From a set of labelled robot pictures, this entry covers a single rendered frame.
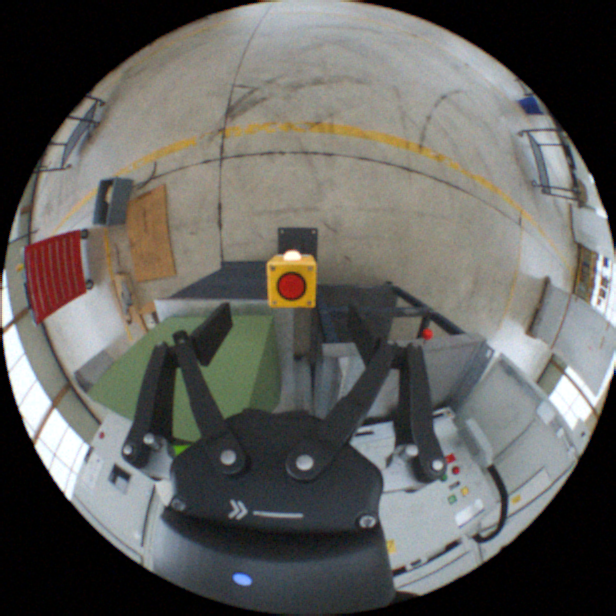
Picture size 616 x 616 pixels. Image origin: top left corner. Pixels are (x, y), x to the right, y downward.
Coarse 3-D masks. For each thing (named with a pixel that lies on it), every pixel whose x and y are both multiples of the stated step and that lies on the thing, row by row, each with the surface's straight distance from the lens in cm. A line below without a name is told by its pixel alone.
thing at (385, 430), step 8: (440, 416) 87; (384, 424) 74; (392, 424) 75; (360, 432) 70; (368, 432) 70; (376, 432) 71; (384, 432) 72; (392, 432) 73; (352, 440) 68; (360, 440) 68; (368, 440) 69; (376, 440) 71
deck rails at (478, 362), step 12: (480, 348) 78; (492, 348) 75; (336, 360) 44; (348, 360) 45; (480, 360) 79; (336, 372) 45; (468, 372) 83; (480, 372) 80; (336, 384) 46; (456, 384) 84; (468, 384) 84; (336, 396) 47; (456, 396) 90; (468, 396) 85; (456, 408) 91
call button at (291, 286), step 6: (288, 276) 29; (294, 276) 29; (282, 282) 29; (288, 282) 29; (294, 282) 28; (300, 282) 28; (282, 288) 29; (288, 288) 29; (294, 288) 29; (300, 288) 29; (282, 294) 30; (288, 294) 29; (294, 294) 29; (300, 294) 29
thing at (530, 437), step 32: (480, 384) 105; (512, 384) 103; (480, 416) 108; (512, 416) 103; (544, 416) 98; (512, 448) 103; (544, 448) 103; (576, 448) 106; (512, 480) 108; (544, 480) 105; (512, 512) 112
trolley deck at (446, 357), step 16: (448, 336) 69; (464, 336) 74; (480, 336) 80; (336, 352) 45; (352, 352) 46; (432, 352) 59; (448, 352) 64; (464, 352) 72; (320, 368) 51; (352, 368) 48; (432, 368) 64; (448, 368) 71; (464, 368) 80; (320, 384) 52; (352, 384) 53; (384, 384) 57; (432, 384) 72; (448, 384) 80; (320, 400) 55; (384, 400) 64; (432, 400) 82; (320, 416) 63; (368, 416) 70; (384, 416) 74
